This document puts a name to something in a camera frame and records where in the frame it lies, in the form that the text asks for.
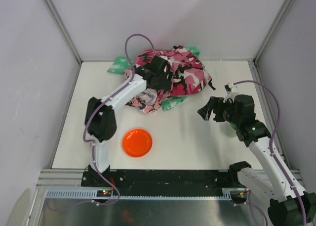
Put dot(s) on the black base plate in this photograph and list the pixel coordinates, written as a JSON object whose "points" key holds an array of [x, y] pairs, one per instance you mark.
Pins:
{"points": [[172, 183]]}

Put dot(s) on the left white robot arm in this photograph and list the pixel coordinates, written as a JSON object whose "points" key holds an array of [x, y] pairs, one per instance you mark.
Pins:
{"points": [[100, 120]]}

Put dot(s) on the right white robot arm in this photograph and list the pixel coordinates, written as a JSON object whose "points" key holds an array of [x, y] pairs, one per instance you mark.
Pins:
{"points": [[289, 204]]}

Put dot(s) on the aluminium frame rail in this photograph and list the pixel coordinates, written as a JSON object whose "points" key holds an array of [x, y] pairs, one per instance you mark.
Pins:
{"points": [[61, 177]]}

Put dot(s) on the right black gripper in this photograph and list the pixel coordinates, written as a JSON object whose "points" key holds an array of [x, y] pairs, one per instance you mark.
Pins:
{"points": [[215, 108]]}

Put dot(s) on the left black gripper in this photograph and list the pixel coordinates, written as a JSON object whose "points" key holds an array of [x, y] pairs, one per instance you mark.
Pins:
{"points": [[162, 81]]}

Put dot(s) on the grey slotted cable duct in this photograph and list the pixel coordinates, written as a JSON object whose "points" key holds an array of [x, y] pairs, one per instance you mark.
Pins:
{"points": [[88, 193]]}

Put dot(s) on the pink camouflage cloth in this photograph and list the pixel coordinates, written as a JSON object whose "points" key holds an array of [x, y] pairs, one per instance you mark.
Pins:
{"points": [[189, 74]]}

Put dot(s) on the light pink navy cloth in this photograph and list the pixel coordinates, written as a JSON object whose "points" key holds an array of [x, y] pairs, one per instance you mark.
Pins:
{"points": [[146, 101]]}

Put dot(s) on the orange plastic plate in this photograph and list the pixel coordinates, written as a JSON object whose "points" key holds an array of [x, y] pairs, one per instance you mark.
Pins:
{"points": [[137, 143]]}

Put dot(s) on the green plastic cup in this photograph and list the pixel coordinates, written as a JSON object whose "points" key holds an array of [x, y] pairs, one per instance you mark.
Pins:
{"points": [[232, 130]]}

